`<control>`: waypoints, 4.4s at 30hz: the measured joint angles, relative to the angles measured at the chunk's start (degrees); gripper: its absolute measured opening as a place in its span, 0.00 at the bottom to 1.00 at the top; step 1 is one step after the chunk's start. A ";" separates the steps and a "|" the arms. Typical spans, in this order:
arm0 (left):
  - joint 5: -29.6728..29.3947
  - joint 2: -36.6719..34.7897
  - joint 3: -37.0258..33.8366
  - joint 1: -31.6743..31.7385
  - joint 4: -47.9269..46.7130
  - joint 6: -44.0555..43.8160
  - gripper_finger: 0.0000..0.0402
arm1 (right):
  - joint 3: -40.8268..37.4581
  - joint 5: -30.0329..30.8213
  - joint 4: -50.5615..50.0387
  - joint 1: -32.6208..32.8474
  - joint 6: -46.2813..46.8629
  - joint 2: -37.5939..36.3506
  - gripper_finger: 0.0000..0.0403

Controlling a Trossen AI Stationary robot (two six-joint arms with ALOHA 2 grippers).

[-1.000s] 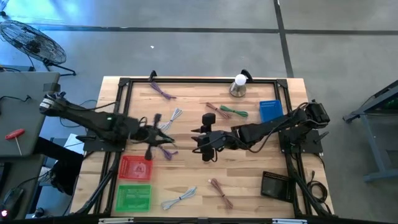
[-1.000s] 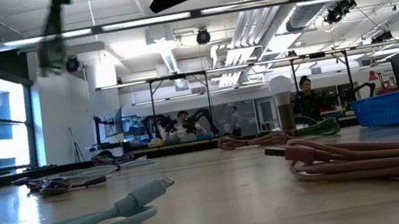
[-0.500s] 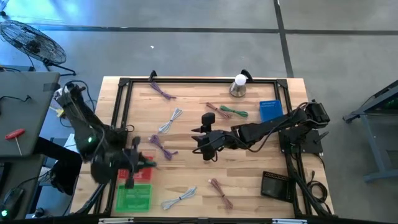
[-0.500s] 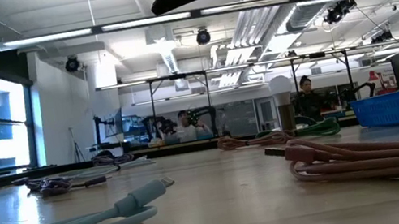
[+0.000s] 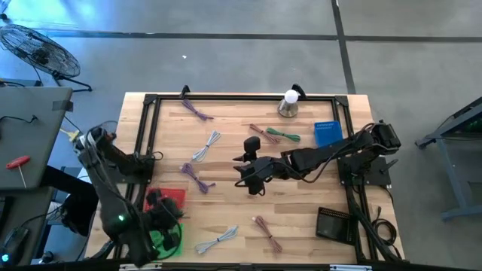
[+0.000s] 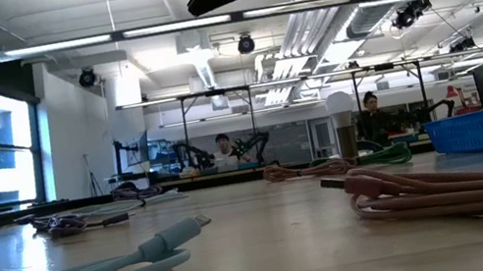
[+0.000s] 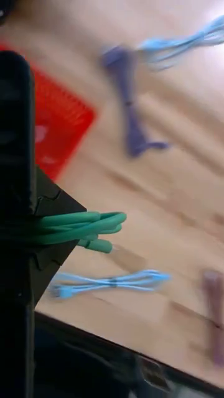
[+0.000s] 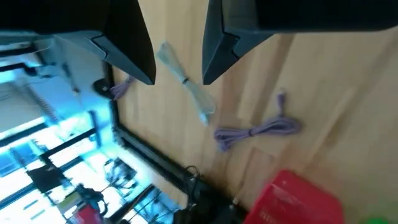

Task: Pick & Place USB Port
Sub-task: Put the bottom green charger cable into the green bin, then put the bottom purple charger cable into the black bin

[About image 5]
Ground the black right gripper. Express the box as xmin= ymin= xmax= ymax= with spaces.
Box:
xmin=232 ymin=153 xmax=285 ymax=196

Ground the brown USB cable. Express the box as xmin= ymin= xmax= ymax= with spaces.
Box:
xmin=252 ymin=215 xmax=283 ymax=254
xmin=249 ymin=123 xmax=282 ymax=145

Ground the white USB cable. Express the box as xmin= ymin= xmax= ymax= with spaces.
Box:
xmin=194 ymin=224 xmax=239 ymax=255
xmin=191 ymin=129 xmax=222 ymax=163

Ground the purple USB cable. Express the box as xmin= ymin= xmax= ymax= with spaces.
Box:
xmin=179 ymin=162 xmax=217 ymax=195
xmin=182 ymin=98 xmax=215 ymax=122

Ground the green USB cable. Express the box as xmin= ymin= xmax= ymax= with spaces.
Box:
xmin=266 ymin=126 xmax=302 ymax=144

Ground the red plastic basket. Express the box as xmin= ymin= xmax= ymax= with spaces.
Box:
xmin=144 ymin=187 xmax=188 ymax=214

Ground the green plastic basket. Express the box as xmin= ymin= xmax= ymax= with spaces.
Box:
xmin=148 ymin=222 xmax=185 ymax=260

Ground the white bulb table lamp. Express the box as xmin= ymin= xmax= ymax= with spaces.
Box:
xmin=277 ymin=89 xmax=300 ymax=119

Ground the blue plastic basket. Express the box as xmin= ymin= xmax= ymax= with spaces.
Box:
xmin=314 ymin=120 xmax=344 ymax=148

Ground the black plastic basket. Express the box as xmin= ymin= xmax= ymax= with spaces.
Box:
xmin=315 ymin=206 xmax=358 ymax=245

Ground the yellow power plug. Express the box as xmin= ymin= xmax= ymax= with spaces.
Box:
xmin=59 ymin=127 xmax=82 ymax=143

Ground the black computer mouse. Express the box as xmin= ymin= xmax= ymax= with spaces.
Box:
xmin=0 ymin=225 xmax=30 ymax=264

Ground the grey side desk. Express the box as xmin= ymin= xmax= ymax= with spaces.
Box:
xmin=0 ymin=86 xmax=74 ymax=191

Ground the grey metal cart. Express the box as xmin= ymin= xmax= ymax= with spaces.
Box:
xmin=415 ymin=96 xmax=482 ymax=221

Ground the black floor fan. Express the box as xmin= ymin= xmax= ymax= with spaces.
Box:
xmin=0 ymin=23 xmax=93 ymax=93

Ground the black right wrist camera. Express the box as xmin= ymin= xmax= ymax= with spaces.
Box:
xmin=243 ymin=135 xmax=261 ymax=163

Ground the silver frame bracket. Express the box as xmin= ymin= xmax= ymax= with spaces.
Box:
xmin=329 ymin=264 xmax=374 ymax=271
xmin=119 ymin=263 xmax=163 ymax=271

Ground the black aluminium table frame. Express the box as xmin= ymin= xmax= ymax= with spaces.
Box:
xmin=112 ymin=93 xmax=406 ymax=264

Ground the coiled black cable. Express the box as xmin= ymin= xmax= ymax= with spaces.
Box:
xmin=371 ymin=206 xmax=398 ymax=248

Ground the red-handled T wrench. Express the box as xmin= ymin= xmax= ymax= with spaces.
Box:
xmin=5 ymin=155 xmax=31 ymax=189

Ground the thin black desk cord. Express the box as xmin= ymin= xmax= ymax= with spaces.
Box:
xmin=0 ymin=114 xmax=38 ymax=131

